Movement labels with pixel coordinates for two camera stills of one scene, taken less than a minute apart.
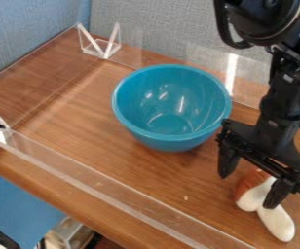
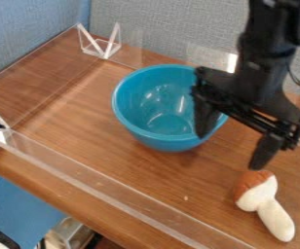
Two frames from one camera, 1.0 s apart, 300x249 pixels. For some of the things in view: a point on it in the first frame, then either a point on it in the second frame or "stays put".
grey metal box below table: (69, 234) stays put
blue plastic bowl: (173, 106) stays put
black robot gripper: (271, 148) -> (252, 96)
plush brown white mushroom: (250, 195) stays put
